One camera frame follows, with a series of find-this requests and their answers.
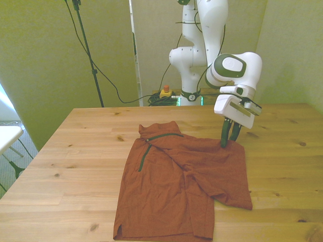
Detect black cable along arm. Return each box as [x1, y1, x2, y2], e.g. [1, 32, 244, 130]
[194, 10, 250, 104]

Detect black stand base legs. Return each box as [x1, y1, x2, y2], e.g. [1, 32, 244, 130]
[0, 138, 35, 193]

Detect yellow emergency stop button box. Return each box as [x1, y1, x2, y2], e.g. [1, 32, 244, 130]
[159, 85, 176, 99]

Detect white side table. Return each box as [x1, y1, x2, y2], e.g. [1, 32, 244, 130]
[0, 125, 25, 158]

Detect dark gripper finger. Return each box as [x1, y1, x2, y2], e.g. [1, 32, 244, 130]
[220, 117, 232, 148]
[228, 122, 243, 142]

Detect coiled dark green cable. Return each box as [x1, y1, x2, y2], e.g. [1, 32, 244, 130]
[147, 92, 181, 107]

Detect rust orange shorts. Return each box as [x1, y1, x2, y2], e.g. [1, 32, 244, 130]
[113, 120, 254, 241]

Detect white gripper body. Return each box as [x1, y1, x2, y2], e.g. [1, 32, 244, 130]
[213, 93, 256, 130]

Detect black tripod pole stand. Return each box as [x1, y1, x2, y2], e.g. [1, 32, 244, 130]
[71, 0, 105, 108]

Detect black cable from tripod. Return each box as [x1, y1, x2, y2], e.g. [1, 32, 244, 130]
[64, 0, 162, 105]

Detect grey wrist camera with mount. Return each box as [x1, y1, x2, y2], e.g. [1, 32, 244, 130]
[238, 97, 263, 117]

